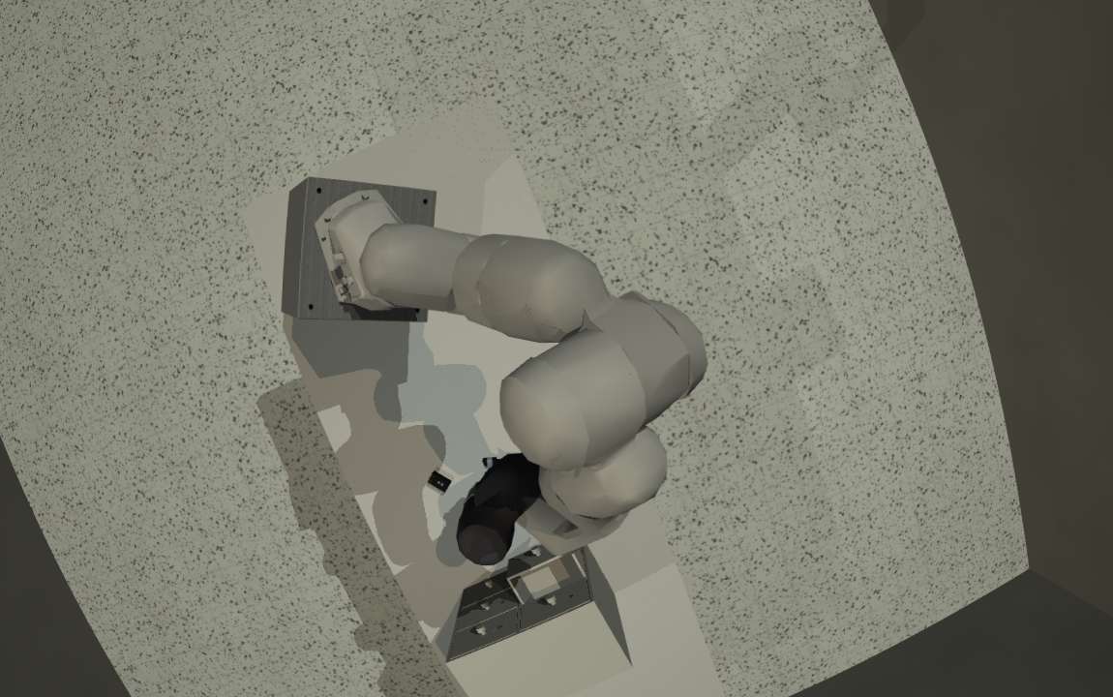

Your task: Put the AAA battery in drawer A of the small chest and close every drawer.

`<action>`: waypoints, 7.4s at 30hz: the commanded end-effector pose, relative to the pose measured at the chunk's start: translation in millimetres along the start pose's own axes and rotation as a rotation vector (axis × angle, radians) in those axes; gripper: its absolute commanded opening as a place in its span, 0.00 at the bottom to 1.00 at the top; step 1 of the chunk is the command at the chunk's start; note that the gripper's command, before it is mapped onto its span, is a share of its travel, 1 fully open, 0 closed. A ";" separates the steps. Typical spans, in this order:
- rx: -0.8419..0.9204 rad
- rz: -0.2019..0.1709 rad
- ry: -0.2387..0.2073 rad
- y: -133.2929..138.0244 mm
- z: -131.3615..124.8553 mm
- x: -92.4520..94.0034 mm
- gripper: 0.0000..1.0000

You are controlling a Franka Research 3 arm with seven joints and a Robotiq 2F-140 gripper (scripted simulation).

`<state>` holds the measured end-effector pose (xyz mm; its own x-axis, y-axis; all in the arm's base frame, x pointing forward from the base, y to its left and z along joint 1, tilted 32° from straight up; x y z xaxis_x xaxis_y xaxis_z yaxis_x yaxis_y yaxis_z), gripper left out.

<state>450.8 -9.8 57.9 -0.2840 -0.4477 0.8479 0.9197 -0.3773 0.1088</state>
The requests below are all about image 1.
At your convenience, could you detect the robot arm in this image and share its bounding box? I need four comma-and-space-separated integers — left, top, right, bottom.
314, 190, 707, 565

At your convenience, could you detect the small grey chest of drawers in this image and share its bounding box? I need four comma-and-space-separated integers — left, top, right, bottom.
445, 546, 633, 697

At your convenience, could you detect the black nine-volt battery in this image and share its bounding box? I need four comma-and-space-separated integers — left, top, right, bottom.
429, 471, 451, 493

